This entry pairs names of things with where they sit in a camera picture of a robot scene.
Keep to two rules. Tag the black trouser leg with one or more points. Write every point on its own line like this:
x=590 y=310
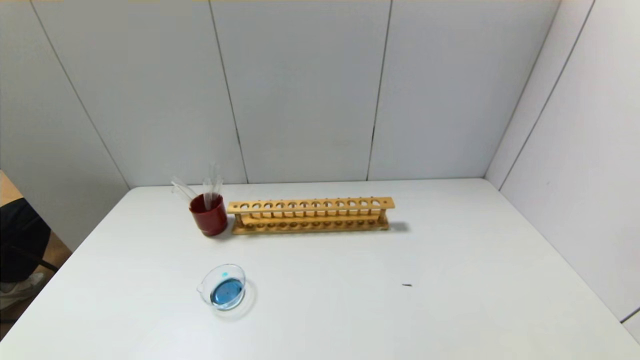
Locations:
x=20 y=230

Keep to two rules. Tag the wooden test tube rack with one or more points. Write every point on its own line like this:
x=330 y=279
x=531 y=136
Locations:
x=310 y=204

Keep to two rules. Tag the empty clear glass test tube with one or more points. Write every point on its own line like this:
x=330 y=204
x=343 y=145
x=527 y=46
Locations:
x=212 y=185
x=206 y=187

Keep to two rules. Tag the clear glass spouted dish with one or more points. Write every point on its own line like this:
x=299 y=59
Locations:
x=227 y=292

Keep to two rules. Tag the red pigment glass test tube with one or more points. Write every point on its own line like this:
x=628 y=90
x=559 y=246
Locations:
x=184 y=190

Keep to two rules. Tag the dark red cup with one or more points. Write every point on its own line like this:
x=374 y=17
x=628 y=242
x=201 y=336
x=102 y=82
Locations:
x=209 y=217

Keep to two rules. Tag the grey sneaker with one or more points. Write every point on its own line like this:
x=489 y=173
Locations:
x=20 y=290

